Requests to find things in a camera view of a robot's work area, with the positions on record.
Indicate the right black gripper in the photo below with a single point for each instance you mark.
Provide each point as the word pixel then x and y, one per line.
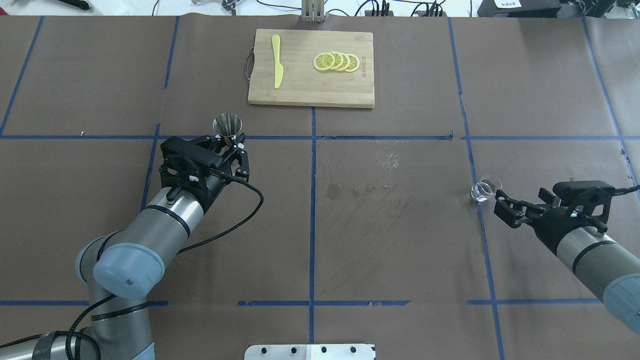
pixel 549 226

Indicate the rear lemon slice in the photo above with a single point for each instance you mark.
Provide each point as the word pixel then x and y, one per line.
pixel 353 63

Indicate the yellow plastic knife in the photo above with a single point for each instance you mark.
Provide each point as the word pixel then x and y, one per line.
pixel 278 66

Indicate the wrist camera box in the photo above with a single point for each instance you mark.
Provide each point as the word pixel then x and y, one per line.
pixel 590 198
pixel 191 149

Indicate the small clear glass cup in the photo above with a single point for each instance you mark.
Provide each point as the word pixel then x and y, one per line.
pixel 486 188

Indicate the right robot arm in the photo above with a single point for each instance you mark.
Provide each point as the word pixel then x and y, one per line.
pixel 605 267

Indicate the steel double jigger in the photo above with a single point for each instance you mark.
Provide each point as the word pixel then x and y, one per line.
pixel 227 126

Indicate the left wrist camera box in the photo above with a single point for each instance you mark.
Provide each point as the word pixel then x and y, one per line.
pixel 191 149

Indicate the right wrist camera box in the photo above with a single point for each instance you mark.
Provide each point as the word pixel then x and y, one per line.
pixel 590 198

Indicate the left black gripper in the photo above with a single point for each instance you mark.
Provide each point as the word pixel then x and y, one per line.
pixel 214 184

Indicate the bamboo cutting board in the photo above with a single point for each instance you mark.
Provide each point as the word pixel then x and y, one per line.
pixel 302 84

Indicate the aluminium camera post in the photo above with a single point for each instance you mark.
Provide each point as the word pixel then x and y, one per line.
pixel 313 11

